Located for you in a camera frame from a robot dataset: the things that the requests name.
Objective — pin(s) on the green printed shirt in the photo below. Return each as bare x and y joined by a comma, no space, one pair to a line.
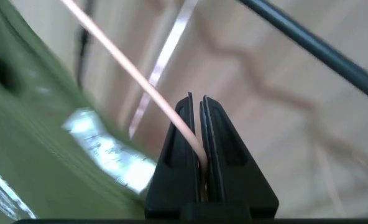
31,124

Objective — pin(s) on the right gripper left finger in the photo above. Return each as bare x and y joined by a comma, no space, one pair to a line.
168,186

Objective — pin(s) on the pink clothes hanger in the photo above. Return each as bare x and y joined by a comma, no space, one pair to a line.
109,46

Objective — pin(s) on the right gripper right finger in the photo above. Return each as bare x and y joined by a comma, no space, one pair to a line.
233,180

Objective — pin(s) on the beige curtain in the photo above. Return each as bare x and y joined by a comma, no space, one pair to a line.
264,109

